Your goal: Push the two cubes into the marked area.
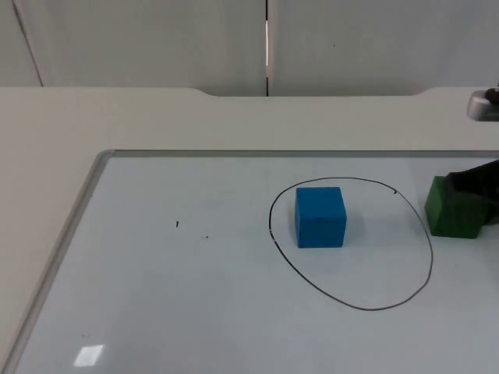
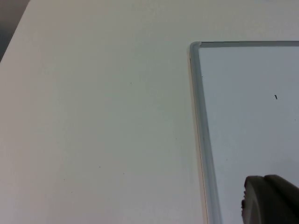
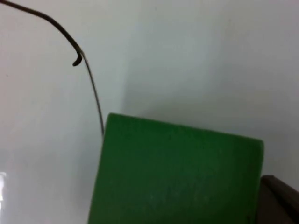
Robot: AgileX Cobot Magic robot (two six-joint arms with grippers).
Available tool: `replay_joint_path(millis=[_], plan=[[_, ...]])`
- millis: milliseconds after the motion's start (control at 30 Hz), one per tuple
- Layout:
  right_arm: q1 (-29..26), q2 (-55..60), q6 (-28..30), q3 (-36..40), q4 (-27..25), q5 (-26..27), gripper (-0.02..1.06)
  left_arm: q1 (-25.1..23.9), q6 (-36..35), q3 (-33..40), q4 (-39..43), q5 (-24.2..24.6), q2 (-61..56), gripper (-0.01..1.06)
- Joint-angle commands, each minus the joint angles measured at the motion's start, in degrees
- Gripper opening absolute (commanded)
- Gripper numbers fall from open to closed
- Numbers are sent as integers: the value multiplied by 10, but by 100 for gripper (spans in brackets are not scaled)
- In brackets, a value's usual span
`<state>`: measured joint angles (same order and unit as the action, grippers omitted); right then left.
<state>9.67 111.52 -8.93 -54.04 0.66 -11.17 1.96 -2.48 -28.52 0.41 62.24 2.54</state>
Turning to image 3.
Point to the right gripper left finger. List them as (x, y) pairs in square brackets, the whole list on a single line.
[(273, 207)]

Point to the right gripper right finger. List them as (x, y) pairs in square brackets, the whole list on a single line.
[(287, 192)]

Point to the green cube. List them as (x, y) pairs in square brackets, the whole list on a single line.
[(172, 172)]

